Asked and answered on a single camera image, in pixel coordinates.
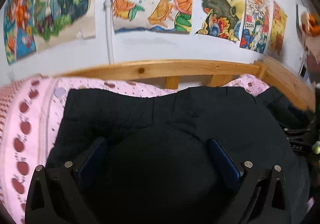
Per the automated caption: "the black large garment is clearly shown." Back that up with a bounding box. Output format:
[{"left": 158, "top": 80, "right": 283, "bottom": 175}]
[{"left": 46, "top": 86, "right": 310, "bottom": 223}]

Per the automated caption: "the pink checkered apple bedsheet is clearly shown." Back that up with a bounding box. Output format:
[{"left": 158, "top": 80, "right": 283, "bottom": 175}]
[{"left": 0, "top": 73, "right": 271, "bottom": 224}]

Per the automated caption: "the orange grey bagged bedding bundle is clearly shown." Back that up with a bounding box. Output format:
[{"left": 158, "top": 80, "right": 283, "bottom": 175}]
[{"left": 296, "top": 5, "right": 319, "bottom": 73}]

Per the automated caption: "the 2024 colourful drawing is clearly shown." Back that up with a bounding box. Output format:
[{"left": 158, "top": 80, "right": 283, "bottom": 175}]
[{"left": 240, "top": 0, "right": 270, "bottom": 54}]

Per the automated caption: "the landscape field drawing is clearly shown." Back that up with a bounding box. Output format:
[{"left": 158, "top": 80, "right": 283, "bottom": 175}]
[{"left": 194, "top": 0, "right": 245, "bottom": 42}]

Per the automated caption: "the red-haired girl drawing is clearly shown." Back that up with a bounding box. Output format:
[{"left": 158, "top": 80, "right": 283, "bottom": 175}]
[{"left": 3, "top": 0, "right": 36, "bottom": 65}]

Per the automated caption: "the blonde child drawing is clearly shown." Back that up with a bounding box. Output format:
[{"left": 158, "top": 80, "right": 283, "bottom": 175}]
[{"left": 33, "top": 0, "right": 95, "bottom": 52}]

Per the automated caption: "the wooden bed frame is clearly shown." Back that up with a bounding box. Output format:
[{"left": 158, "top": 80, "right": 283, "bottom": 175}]
[{"left": 61, "top": 56, "right": 316, "bottom": 111}]

